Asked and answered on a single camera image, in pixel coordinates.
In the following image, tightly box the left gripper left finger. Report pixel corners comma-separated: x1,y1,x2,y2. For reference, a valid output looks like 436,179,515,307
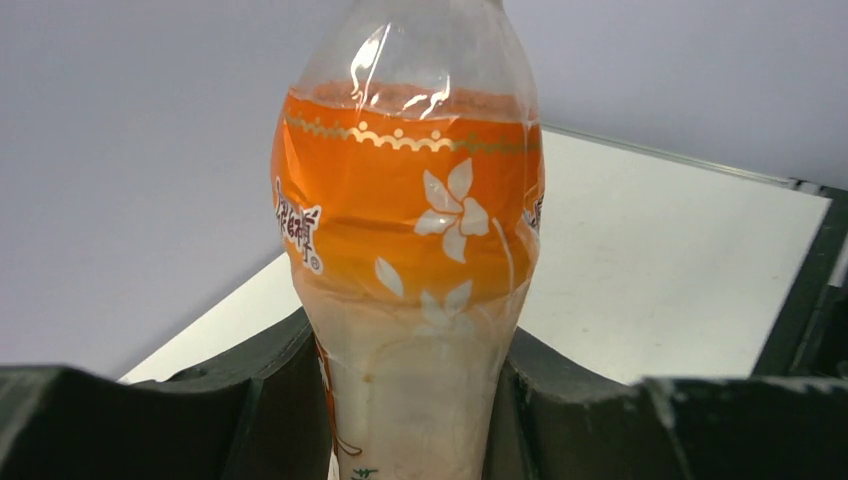
1,310,331,479

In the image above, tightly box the orange drink bottle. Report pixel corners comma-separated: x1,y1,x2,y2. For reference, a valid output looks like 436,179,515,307
270,1,545,479

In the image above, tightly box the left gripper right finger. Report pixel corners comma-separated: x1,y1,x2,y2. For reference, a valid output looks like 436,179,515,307
483,330,847,479

